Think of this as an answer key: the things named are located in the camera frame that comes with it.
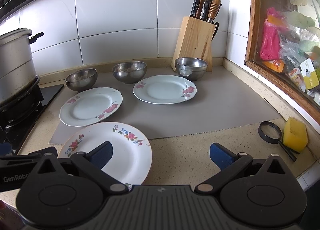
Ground brown handled knife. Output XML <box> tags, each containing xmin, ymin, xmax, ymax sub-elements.
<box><xmin>196</xmin><ymin>0</ymin><xmax>204</xmax><ymax>19</ymax></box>

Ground ribbed wooden handled knife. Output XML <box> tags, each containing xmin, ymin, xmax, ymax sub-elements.
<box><xmin>207</xmin><ymin>0</ymin><xmax>221</xmax><ymax>23</ymax></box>

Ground dark handled knife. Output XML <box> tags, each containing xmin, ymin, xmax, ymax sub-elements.
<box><xmin>201</xmin><ymin>0</ymin><xmax>212</xmax><ymax>21</ymax></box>

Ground black gas stove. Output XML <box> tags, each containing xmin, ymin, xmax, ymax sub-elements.
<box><xmin>1</xmin><ymin>76</ymin><xmax>64</xmax><ymax>155</ymax></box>

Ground black magnifying glass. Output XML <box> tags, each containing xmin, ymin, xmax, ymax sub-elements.
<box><xmin>258</xmin><ymin>121</ymin><xmax>297</xmax><ymax>162</ymax></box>

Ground yellow sponge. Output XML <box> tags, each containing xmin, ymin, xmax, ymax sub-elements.
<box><xmin>283</xmin><ymin>117</ymin><xmax>308</xmax><ymax>153</ymax></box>

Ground white plate colourful flowers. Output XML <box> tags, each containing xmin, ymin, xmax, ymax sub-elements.
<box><xmin>59</xmin><ymin>122</ymin><xmax>152</xmax><ymax>187</ymax></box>

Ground wooden knife block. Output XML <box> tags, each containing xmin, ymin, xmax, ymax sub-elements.
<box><xmin>171</xmin><ymin>16</ymin><xmax>219</xmax><ymax>72</ymax></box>

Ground steel bowl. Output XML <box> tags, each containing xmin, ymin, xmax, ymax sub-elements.
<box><xmin>175</xmin><ymin>58</ymin><xmax>208</xmax><ymax>81</ymax></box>
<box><xmin>112</xmin><ymin>61</ymin><xmax>147</xmax><ymax>84</ymax></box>
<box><xmin>65</xmin><ymin>68</ymin><xmax>98</xmax><ymax>92</ymax></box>

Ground black handled knife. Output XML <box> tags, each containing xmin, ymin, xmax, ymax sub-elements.
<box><xmin>190</xmin><ymin>0</ymin><xmax>200</xmax><ymax>18</ymax></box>

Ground pale blue plate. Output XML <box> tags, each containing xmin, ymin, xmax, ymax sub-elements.
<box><xmin>133</xmin><ymin>75</ymin><xmax>197</xmax><ymax>105</ymax></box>
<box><xmin>59</xmin><ymin>87</ymin><xmax>123</xmax><ymax>127</ymax></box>

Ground yellow labelled packet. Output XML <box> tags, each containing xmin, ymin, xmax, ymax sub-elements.
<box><xmin>300</xmin><ymin>58</ymin><xmax>319</xmax><ymax>90</ymax></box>

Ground aluminium steamer pot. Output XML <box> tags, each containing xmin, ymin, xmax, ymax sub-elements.
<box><xmin>0</xmin><ymin>28</ymin><xmax>44</xmax><ymax>104</ymax></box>

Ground pink plastic bag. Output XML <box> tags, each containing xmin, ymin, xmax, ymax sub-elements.
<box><xmin>260</xmin><ymin>7</ymin><xmax>287</xmax><ymax>61</ymax></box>

